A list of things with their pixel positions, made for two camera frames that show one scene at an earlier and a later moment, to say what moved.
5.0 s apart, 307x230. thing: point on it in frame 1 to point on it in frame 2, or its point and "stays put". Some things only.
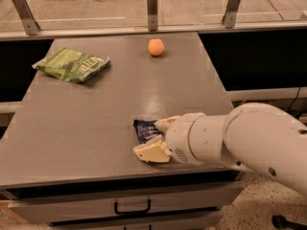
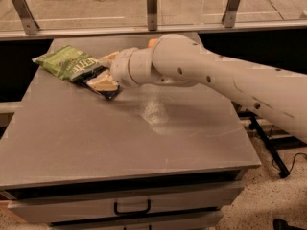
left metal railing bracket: (32, 27) stays put
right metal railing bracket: (229, 18) stays put
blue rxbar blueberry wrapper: (146, 129) to (83, 77)
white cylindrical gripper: (177, 137) to (120, 68)
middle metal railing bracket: (153, 9) stays put
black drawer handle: (132, 212) stays put
